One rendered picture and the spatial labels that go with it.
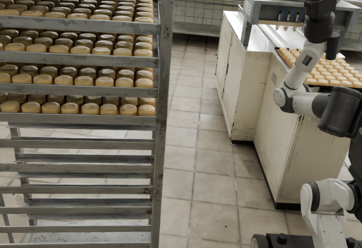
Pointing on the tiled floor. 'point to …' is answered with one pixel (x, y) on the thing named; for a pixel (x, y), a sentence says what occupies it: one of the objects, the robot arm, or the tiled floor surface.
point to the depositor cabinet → (243, 76)
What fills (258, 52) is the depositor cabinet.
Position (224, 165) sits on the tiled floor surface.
